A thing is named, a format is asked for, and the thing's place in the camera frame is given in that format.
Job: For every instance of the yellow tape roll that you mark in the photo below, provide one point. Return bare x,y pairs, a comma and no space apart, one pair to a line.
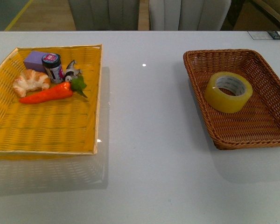
227,92

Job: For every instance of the yellow woven basket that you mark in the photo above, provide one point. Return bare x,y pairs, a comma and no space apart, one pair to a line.
60,128

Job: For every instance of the brown wicker basket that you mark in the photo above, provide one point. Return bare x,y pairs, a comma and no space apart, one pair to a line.
257,124

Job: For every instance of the orange toy carrot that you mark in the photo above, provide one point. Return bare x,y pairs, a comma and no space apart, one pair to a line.
61,91

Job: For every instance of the small penguin figurine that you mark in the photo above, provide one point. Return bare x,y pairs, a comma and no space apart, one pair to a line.
71,72

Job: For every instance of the grey chair right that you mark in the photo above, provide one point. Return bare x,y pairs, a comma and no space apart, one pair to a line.
188,15

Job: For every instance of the grey chair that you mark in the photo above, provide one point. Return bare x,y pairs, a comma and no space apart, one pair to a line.
95,15
188,15

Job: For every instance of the small dark jar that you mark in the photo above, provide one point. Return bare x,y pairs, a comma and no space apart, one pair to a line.
52,64

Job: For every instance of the grey chair left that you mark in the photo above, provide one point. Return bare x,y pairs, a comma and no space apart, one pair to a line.
95,15

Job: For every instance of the toy croissant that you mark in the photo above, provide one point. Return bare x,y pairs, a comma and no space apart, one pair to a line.
30,80

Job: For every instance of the purple block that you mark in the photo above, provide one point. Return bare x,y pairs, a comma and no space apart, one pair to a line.
34,61

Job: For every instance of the table label sticker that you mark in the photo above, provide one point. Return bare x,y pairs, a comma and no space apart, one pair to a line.
264,35

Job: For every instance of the beige sofa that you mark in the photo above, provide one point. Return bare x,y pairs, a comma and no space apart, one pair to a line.
271,7

